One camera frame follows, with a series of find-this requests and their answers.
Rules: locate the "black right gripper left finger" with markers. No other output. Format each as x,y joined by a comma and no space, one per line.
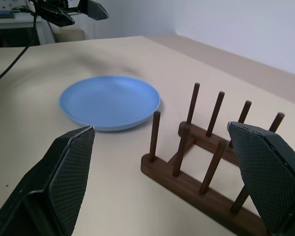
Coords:
68,177

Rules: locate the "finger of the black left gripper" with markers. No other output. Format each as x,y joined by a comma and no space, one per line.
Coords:
60,17
94,10

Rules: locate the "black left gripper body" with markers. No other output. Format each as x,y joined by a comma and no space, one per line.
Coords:
51,4

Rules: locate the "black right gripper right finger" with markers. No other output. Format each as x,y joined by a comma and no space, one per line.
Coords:
268,177

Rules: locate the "blue plate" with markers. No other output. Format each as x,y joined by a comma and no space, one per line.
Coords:
108,103

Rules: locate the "brown wooden dish rack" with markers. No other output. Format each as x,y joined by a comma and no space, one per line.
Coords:
186,186

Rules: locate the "cream cardboard box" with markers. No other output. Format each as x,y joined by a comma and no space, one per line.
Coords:
70,35

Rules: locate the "white desk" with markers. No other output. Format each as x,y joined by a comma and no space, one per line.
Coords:
14,24

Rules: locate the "flat blue box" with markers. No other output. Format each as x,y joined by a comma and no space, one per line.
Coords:
1,14

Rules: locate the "cream table cover sheet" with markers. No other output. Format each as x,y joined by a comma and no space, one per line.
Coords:
39,118

